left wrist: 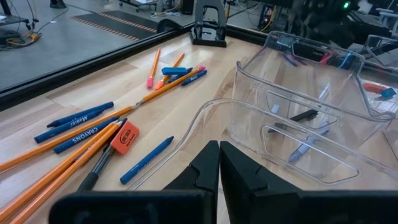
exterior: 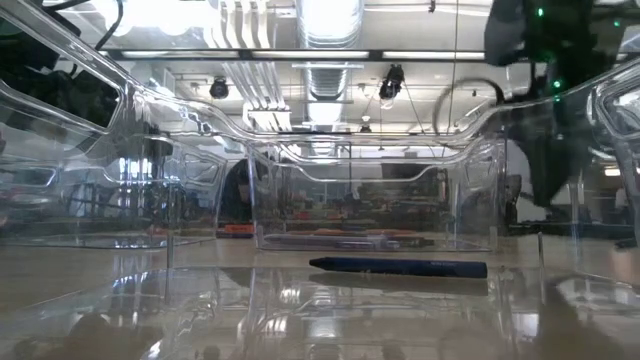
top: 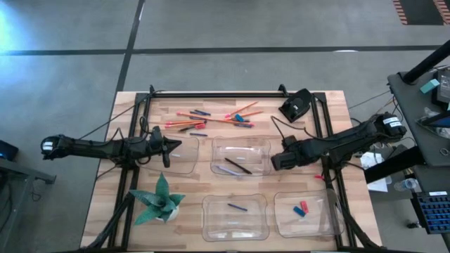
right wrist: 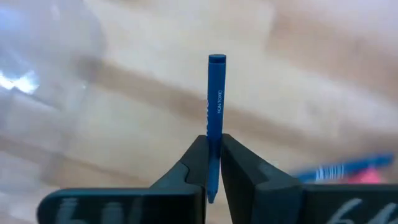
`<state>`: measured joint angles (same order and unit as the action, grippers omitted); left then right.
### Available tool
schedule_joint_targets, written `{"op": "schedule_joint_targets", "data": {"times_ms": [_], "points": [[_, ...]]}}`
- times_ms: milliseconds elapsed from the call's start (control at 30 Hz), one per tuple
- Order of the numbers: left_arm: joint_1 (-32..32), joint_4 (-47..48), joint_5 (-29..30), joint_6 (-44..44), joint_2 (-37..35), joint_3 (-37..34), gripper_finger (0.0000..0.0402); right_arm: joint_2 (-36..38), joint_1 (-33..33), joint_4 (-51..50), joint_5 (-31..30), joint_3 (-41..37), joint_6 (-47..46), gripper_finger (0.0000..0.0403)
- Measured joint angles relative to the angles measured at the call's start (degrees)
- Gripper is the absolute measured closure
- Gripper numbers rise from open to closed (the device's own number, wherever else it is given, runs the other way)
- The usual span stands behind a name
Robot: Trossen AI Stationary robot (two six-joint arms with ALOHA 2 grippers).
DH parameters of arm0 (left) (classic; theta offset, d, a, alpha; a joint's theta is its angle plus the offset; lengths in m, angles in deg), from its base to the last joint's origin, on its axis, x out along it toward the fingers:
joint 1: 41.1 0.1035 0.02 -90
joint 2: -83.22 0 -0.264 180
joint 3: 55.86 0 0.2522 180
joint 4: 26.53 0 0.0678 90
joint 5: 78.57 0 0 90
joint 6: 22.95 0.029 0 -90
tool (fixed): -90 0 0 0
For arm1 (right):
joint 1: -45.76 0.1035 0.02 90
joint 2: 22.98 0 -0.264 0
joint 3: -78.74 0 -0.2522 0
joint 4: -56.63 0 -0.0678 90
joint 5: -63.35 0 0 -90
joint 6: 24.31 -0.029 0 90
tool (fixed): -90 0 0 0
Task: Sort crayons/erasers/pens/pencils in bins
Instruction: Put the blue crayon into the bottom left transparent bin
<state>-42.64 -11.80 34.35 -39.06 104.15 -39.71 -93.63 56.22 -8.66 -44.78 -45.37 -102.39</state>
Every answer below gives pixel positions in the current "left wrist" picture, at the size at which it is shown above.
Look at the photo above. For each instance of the orange rubber eraser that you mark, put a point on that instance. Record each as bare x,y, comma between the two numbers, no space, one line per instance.
125,138
374,88

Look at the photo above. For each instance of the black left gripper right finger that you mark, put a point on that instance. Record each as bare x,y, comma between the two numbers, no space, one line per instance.
264,202

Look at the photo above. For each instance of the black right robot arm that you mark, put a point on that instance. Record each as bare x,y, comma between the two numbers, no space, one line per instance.
326,25

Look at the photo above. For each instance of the black metal stand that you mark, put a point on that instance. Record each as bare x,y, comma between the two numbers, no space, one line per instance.
208,40

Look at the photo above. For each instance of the black electronics box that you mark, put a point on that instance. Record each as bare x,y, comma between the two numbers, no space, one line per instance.
265,17

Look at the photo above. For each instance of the clear plastic bin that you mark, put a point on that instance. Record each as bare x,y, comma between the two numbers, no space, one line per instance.
391,74
192,121
248,81

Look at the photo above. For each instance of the black table edge frame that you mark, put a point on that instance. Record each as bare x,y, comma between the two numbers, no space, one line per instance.
62,74

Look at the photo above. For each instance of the blue rubber eraser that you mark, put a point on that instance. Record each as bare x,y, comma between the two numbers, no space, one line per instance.
389,93
174,71

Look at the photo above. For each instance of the black ballpoint pen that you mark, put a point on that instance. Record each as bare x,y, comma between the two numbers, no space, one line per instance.
303,115

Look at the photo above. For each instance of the grey pen black grip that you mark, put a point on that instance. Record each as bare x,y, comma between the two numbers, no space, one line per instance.
99,165

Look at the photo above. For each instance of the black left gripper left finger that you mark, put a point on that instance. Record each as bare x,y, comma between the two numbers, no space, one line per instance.
186,202

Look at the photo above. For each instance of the black floor mat orange stripes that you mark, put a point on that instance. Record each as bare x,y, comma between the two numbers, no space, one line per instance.
124,23

